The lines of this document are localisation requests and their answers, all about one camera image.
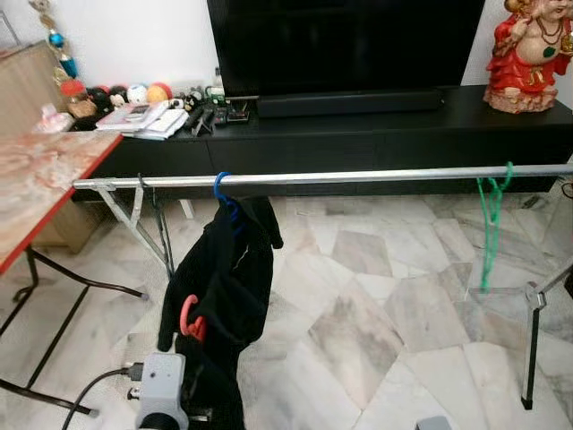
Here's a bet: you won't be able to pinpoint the red plastic hanger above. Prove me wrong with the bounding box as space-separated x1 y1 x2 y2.
179 294 209 343

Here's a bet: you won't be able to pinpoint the green plastic hanger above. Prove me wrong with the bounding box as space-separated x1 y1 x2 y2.
475 161 516 292

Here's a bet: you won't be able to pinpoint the blue plastic hanger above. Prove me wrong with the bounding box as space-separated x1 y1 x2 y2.
212 171 243 225

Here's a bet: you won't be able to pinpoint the red laughing Buddha statue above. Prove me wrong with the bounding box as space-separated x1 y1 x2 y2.
483 0 573 115

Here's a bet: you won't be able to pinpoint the silver metal clothes rack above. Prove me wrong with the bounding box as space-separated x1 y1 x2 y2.
72 163 573 411

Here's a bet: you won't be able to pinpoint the long black TV console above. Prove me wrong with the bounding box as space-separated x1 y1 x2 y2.
90 85 573 200

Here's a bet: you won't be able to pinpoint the black soundbar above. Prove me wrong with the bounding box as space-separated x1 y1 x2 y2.
257 89 444 118

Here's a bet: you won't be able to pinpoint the large black television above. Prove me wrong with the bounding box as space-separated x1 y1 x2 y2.
207 0 485 98

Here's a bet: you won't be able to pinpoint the black shirt with logo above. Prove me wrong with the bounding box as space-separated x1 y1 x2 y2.
158 195 284 430

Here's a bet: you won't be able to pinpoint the small black gadget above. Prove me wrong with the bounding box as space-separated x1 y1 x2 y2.
215 100 252 124

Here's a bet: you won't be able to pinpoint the small green bottle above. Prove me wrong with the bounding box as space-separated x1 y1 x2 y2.
208 70 226 98

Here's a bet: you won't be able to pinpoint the black remote control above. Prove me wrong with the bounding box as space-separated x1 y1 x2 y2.
184 106 216 137

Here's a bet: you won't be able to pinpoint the small toy figurines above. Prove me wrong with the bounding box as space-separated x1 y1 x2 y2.
175 85 204 114

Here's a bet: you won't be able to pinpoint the orange round toy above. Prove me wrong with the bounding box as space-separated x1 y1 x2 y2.
146 82 173 104

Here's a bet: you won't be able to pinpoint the stack of papers and booklets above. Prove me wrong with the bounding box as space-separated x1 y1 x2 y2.
96 101 191 141

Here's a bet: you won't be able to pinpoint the black and red plush toy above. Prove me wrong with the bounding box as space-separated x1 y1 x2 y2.
107 85 131 108

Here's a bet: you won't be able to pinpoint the jar with red lid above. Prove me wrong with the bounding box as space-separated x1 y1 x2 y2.
61 79 98 119

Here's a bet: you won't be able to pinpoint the pink tissue pack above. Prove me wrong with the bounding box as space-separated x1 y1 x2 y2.
34 103 74 133

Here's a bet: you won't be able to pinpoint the gold and blue trophy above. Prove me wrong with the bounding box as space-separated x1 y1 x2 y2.
31 0 80 82

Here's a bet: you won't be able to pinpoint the marble table with red edge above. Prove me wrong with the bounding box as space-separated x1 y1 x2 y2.
0 130 149 417

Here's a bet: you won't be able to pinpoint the light wooden cabinet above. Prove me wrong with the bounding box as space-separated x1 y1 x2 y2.
0 40 99 252

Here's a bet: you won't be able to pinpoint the black wire hanger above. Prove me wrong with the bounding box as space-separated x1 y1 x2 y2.
136 175 176 271

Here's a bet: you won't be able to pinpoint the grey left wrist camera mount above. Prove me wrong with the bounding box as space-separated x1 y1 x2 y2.
133 352 190 430

